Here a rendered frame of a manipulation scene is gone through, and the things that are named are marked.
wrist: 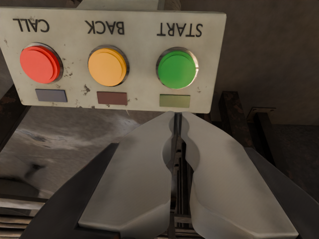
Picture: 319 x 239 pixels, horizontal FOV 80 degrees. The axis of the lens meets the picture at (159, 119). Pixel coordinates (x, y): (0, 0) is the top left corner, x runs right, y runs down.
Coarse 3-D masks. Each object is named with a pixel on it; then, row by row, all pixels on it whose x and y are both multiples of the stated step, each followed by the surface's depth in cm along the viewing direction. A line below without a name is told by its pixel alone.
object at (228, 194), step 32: (192, 128) 10; (192, 160) 9; (224, 160) 8; (192, 192) 7; (224, 192) 6; (256, 192) 6; (192, 224) 7; (224, 224) 6; (256, 224) 6; (288, 224) 6
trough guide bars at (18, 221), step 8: (0, 216) 32; (8, 216) 33; (16, 216) 33; (24, 216) 34; (32, 216) 35; (0, 224) 36; (8, 224) 37; (16, 224) 37; (24, 224) 38; (0, 232) 31; (8, 232) 32; (16, 232) 32; (168, 232) 48; (176, 232) 56; (184, 232) 58; (192, 232) 52
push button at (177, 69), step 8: (168, 56) 20; (176, 56) 19; (184, 56) 19; (160, 64) 20; (168, 64) 20; (176, 64) 20; (184, 64) 20; (192, 64) 20; (160, 72) 20; (168, 72) 20; (176, 72) 20; (184, 72) 20; (192, 72) 20; (168, 80) 21; (176, 80) 20; (184, 80) 20; (192, 80) 21; (176, 88) 21
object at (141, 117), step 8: (168, 0) 61; (176, 0) 65; (168, 8) 57; (176, 8) 61; (128, 112) 39; (136, 112) 39; (144, 112) 39; (152, 112) 39; (160, 112) 39; (136, 120) 41; (144, 120) 41
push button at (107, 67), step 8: (104, 48) 20; (96, 56) 20; (104, 56) 20; (112, 56) 20; (120, 56) 20; (88, 64) 20; (96, 64) 20; (104, 64) 20; (112, 64) 20; (120, 64) 20; (96, 72) 21; (104, 72) 20; (112, 72) 20; (120, 72) 20; (96, 80) 21; (104, 80) 21; (112, 80) 21; (120, 80) 21
